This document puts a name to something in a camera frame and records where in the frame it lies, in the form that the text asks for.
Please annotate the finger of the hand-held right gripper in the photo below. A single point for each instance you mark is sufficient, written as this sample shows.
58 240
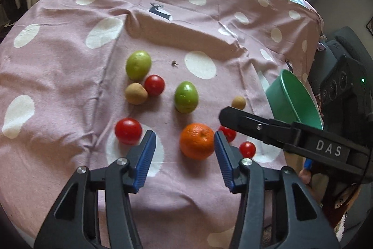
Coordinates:
247 123

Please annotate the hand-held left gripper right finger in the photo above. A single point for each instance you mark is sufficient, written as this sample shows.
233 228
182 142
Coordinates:
223 155

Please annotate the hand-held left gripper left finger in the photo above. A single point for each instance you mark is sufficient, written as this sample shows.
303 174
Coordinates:
145 155

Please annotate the orange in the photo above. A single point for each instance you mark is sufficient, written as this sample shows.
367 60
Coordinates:
197 142

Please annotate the green bowl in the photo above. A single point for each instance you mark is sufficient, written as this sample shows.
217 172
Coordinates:
294 100

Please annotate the green round fruit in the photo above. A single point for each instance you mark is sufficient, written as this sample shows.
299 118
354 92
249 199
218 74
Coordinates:
138 64
186 97

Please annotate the small red cherry tomato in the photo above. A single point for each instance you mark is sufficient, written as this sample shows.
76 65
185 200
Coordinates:
230 134
247 149

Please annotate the small brown longan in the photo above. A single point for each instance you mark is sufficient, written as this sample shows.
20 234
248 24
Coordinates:
239 102

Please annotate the large red tomato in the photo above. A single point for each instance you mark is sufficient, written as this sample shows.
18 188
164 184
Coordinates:
155 85
128 131

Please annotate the large brown kiwi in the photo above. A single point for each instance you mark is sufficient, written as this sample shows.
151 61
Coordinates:
135 93

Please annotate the purple cloth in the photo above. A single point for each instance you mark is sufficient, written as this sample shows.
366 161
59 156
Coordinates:
322 46

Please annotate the small dark dried stem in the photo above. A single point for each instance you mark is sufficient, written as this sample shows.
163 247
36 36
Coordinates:
174 63

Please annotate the framed landscape painting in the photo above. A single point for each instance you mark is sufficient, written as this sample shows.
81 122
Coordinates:
370 24

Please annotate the pink polka dot blanket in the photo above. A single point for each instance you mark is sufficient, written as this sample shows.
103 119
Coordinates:
72 85

